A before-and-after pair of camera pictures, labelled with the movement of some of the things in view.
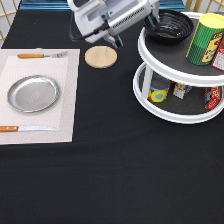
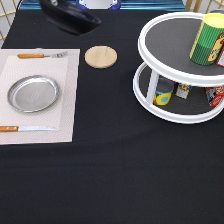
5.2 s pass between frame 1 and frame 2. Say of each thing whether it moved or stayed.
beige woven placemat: stayed
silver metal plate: stayed
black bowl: moved
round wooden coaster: stayed
